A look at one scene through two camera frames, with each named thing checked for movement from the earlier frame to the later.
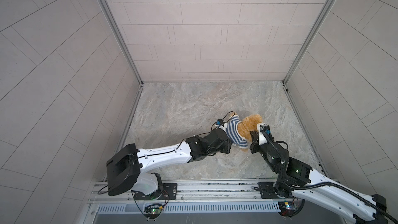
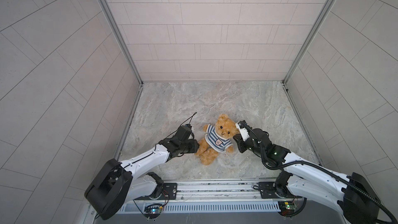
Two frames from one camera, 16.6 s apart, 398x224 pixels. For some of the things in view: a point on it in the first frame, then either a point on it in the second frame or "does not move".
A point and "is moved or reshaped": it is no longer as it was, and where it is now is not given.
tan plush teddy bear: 245,125 is moved or reshaped
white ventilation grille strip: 140,208 does not move
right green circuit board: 287,208 does not move
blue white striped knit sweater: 232,133 is moved or reshaped
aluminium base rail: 191,191 does not move
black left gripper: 226,138 to 191,144
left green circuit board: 152,211 does not move
